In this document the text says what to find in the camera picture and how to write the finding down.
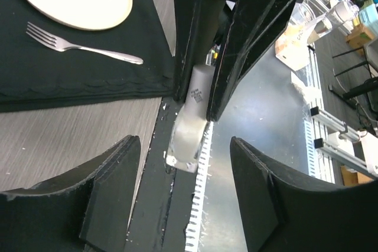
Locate white cable duct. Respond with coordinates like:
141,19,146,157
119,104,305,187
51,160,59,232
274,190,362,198
184,122,214,252

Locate black scalloped placemat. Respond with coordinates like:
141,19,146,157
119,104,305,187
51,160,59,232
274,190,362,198
1,0,174,112

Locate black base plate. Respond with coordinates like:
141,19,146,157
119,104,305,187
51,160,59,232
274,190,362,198
121,98,195,251

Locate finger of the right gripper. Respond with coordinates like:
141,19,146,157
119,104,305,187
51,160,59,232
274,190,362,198
173,0,234,103
207,0,298,122

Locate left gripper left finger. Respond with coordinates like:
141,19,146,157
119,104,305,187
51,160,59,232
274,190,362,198
1,135,141,251

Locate white nail polish bottle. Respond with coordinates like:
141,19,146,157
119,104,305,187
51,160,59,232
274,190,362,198
165,64,215,173

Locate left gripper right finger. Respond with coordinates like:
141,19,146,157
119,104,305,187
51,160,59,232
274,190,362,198
230,137,377,251

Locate silver fork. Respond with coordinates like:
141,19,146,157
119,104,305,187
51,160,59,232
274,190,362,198
26,22,144,65

